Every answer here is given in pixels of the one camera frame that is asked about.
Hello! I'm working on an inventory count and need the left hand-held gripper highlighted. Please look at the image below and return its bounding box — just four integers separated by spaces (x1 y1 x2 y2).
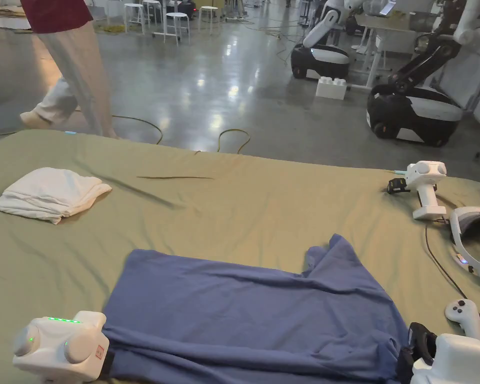
11 311 117 384

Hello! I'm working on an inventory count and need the white and grey headset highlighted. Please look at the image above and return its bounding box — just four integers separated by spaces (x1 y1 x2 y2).
449 206 480 289

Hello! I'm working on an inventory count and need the black-armed wheeled robot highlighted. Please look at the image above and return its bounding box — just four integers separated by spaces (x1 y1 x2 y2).
365 0 480 147

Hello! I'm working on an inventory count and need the bed with pale green sheet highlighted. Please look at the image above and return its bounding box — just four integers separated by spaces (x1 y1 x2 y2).
0 128 480 384

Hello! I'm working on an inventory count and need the black cable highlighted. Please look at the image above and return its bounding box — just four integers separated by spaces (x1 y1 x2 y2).
424 215 480 334

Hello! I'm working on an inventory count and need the blue shirt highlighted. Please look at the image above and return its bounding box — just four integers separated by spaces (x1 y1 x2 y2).
102 233 415 384

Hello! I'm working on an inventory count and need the spare white hand-held gripper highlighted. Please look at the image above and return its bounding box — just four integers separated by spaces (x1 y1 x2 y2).
385 160 449 221

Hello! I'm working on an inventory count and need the white hand controller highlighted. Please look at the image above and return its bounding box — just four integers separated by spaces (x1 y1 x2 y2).
444 298 480 342

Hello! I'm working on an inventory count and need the white round stool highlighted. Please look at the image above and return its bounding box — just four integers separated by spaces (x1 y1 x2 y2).
123 3 146 35
199 5 219 27
141 0 164 30
164 12 192 45

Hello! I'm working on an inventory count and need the white studded block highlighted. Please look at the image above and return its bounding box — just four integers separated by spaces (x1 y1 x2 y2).
315 75 349 101

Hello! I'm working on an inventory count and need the white and black wheeled robot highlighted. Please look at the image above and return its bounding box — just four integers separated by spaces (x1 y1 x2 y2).
290 0 365 81

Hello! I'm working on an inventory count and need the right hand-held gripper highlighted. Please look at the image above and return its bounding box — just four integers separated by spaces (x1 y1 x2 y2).
396 321 480 384

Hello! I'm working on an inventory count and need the white folded cloth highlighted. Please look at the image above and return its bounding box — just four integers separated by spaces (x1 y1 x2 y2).
0 167 113 225

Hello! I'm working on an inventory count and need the white desk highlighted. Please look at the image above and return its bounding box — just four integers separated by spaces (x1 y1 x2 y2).
357 11 441 90

